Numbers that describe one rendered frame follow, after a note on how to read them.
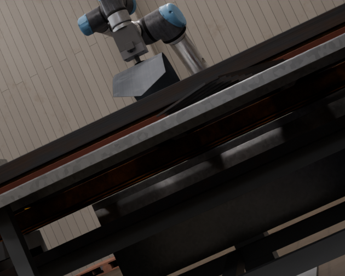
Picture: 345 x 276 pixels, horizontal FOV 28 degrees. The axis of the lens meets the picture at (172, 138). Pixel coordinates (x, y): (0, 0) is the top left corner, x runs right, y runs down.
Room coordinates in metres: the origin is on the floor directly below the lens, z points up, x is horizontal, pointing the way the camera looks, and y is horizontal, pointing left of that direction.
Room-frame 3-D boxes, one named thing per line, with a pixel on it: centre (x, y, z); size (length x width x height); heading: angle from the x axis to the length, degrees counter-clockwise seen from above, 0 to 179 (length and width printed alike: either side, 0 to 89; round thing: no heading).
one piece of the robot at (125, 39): (2.33, 0.00, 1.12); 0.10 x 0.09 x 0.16; 171
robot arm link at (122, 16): (2.34, 0.00, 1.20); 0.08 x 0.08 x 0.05
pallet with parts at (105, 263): (10.20, 1.52, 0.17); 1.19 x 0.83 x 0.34; 78
